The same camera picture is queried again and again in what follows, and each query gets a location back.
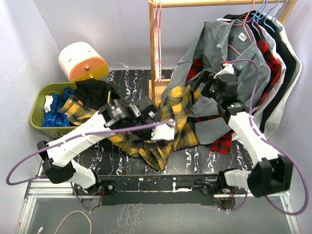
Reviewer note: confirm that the white object in bin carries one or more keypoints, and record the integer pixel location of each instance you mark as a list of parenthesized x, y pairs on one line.
[(48, 103)]

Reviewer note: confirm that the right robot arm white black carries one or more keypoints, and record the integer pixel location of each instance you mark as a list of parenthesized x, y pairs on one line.
[(272, 170)]

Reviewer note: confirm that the grey button shirt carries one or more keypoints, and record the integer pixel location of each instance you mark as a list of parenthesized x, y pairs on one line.
[(220, 41)]

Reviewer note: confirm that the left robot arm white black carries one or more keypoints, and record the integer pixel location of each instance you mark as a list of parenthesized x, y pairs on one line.
[(117, 116)]

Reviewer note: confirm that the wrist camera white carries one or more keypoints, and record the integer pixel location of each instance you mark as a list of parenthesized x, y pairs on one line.
[(225, 68), (163, 132)]

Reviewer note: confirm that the aluminium frame rail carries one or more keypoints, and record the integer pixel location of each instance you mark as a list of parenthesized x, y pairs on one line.
[(53, 209)]

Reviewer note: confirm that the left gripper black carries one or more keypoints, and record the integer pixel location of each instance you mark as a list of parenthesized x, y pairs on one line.
[(145, 141)]

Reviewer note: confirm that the white garment on rack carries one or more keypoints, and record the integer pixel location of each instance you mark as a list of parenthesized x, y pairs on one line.
[(265, 65)]

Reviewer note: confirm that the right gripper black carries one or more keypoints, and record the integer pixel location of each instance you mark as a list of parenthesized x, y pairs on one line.
[(204, 77)]

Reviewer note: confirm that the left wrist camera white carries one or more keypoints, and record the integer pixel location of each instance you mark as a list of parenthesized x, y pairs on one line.
[(163, 132)]

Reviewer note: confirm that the yellow plaid flannel shirt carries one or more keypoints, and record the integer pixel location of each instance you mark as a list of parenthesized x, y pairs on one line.
[(177, 106)]

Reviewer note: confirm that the pink wire hangers bundle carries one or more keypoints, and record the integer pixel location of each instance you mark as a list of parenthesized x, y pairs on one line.
[(157, 39)]

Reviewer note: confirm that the green plastic laundry bin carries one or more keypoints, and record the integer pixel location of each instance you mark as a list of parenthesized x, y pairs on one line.
[(61, 107)]

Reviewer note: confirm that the blue wire hanger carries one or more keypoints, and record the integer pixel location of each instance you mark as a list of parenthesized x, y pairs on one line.
[(274, 18), (263, 21)]

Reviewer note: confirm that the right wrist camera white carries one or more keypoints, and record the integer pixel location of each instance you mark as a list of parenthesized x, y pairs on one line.
[(225, 68)]

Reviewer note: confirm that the black base bar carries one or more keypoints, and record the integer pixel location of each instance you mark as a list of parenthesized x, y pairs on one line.
[(159, 189)]

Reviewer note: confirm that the blue cloth in bin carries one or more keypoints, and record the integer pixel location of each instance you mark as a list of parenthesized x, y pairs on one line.
[(55, 118)]

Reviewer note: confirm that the white orange cylindrical container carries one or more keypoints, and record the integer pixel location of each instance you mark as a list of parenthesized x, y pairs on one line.
[(80, 61)]

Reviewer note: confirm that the wooden clothes rack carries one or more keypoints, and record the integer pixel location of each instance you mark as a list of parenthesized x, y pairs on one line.
[(155, 87)]

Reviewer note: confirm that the red black plaid shirt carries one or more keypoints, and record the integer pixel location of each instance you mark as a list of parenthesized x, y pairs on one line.
[(210, 127)]

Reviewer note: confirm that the black garment on rack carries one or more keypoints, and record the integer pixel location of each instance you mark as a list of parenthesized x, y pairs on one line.
[(285, 68)]

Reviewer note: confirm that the black cloth in bin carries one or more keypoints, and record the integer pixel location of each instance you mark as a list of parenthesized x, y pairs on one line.
[(95, 93)]

